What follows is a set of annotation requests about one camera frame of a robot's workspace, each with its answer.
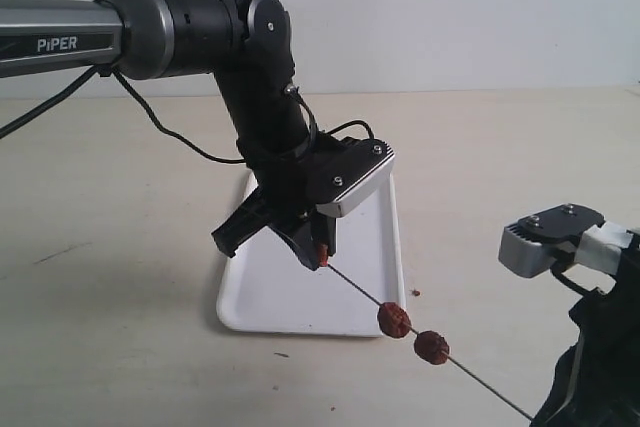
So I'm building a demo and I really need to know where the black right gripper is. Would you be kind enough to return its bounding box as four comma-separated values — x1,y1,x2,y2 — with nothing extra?
531,286,639,426

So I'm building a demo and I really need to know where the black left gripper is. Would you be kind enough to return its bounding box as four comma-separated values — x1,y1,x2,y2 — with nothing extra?
212,132,369,271

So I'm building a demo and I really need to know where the brown date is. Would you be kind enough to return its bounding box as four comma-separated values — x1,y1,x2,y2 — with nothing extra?
316,243,330,267
377,302,412,339
413,331,450,365

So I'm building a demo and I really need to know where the thin metal skewer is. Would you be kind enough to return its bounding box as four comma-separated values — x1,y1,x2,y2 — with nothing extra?
326,263,533,423

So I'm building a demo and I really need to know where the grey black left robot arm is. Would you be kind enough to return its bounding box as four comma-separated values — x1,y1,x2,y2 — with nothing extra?
1,0,356,270

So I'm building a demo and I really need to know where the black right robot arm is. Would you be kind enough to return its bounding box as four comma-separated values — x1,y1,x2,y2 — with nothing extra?
531,234,639,426

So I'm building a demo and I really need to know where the white plastic tray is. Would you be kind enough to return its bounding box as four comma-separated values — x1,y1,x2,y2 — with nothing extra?
216,180,406,337

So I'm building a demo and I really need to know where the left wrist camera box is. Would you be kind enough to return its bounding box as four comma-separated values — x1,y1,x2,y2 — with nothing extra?
305,139,395,218

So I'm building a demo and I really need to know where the black right camera cable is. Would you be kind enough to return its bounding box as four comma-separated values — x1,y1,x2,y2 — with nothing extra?
549,266,614,298

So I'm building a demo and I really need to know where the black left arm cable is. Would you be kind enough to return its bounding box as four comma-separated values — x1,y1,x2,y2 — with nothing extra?
0,0,374,164

